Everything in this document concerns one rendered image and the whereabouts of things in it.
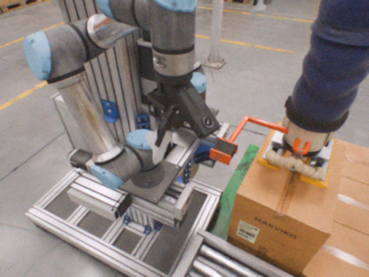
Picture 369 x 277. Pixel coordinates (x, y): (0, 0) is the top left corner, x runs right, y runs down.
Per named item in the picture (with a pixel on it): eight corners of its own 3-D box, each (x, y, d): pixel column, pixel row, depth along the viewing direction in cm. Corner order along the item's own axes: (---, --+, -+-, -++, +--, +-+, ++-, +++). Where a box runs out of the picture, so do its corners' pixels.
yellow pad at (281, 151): (278, 171, 111) (281, 164, 107) (256, 163, 114) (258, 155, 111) (296, 129, 132) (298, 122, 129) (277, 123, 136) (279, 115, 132)
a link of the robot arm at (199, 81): (183, 106, 132) (183, 83, 123) (183, 93, 142) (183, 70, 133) (206, 106, 132) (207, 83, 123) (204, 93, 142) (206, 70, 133)
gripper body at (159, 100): (174, 104, 60) (172, 54, 51) (199, 120, 55) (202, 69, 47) (148, 116, 56) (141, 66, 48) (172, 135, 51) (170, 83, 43)
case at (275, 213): (300, 273, 128) (331, 235, 101) (226, 235, 143) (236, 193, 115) (319, 190, 166) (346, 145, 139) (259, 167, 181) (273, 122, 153)
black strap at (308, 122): (341, 138, 93) (346, 129, 90) (277, 118, 102) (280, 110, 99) (347, 107, 107) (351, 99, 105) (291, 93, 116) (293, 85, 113)
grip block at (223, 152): (229, 165, 99) (230, 157, 95) (209, 157, 102) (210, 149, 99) (237, 153, 104) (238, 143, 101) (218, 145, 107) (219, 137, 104)
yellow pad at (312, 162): (325, 190, 104) (330, 182, 100) (300, 180, 107) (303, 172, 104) (335, 141, 125) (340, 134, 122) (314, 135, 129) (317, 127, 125)
